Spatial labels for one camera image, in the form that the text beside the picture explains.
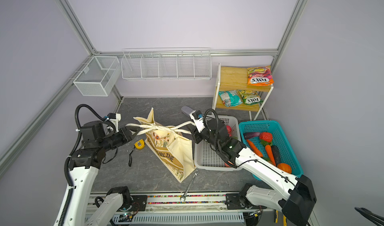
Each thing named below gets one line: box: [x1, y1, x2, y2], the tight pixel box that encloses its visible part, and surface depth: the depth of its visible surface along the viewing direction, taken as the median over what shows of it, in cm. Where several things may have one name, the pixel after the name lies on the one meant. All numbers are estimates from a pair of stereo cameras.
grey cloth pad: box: [181, 105, 196, 118], surface depth 113 cm
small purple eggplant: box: [243, 132, 261, 140], surface depth 97 cm
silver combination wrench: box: [180, 169, 200, 202], surface depth 80 cm
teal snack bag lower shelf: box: [218, 89, 243, 107], surface depth 96 cm
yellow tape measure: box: [128, 139, 146, 167], surface depth 94 cm
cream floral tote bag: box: [126, 107, 197, 183], surface depth 74 cm
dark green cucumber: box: [271, 145, 281, 167], surface depth 90 cm
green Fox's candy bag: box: [238, 89, 264, 106], surface depth 97 cm
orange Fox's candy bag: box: [247, 65, 274, 86], surface depth 82 cm
